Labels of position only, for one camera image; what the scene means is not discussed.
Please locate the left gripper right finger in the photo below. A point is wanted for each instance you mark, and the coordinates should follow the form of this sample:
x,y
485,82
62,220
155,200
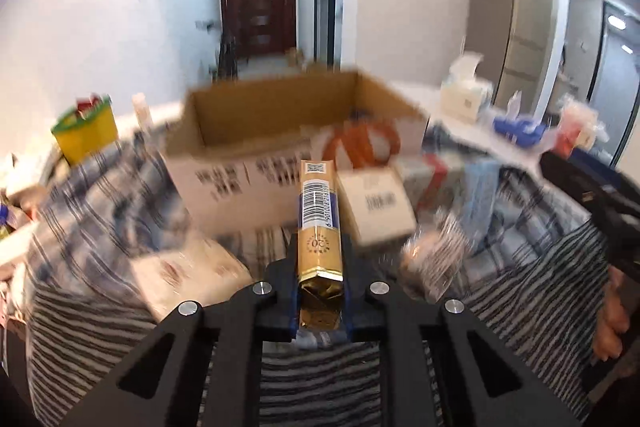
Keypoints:
x,y
439,364

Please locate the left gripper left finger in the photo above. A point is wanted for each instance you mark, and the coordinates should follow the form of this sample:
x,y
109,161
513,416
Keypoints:
x,y
201,365

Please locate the gold cigarette pack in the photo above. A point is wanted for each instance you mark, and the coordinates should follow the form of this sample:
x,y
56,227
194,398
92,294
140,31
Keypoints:
x,y
319,263

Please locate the person right hand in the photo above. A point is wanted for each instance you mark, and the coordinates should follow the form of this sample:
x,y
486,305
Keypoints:
x,y
613,319

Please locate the white soft packet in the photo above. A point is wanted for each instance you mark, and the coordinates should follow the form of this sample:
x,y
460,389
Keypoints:
x,y
201,271

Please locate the cups in plastic bag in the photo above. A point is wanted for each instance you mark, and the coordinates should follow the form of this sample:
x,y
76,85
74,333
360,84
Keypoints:
x,y
579,127

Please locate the blue wet wipes pack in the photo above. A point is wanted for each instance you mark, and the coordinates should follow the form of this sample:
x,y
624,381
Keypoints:
x,y
521,131

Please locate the grey striped cloth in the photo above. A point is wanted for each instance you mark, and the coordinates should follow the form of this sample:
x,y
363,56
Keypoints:
x,y
544,312

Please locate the crinkly plastic snack packet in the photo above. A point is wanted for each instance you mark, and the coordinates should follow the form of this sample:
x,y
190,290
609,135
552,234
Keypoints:
x,y
430,260

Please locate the light blue packet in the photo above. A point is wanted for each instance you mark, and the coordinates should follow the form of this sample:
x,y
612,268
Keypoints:
x,y
477,200

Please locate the small white box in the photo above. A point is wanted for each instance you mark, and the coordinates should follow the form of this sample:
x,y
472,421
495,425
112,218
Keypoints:
x,y
374,206

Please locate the brown cardboard box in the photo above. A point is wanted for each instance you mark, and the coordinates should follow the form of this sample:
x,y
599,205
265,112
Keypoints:
x,y
234,155

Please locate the white red cigarette pack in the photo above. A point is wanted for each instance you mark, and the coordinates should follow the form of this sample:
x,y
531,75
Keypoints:
x,y
431,180

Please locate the white tissue pack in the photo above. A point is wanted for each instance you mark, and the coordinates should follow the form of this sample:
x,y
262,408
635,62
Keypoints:
x,y
463,95

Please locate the blue plaid shirt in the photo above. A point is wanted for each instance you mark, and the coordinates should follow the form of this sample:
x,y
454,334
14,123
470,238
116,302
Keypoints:
x,y
121,203

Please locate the beige refrigerator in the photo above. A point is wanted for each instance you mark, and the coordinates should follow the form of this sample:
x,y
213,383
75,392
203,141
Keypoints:
x,y
513,37

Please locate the white pill bottle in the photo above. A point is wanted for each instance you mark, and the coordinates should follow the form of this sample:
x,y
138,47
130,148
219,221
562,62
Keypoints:
x,y
142,112

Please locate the black bicycle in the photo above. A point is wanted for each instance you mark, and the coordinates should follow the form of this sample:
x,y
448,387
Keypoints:
x,y
227,67

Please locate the cardboard boxes on floor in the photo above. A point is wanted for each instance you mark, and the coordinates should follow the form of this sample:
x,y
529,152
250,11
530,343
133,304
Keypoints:
x,y
296,59

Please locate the yellow green-rimmed container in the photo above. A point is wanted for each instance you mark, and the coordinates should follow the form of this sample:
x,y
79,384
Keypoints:
x,y
85,128

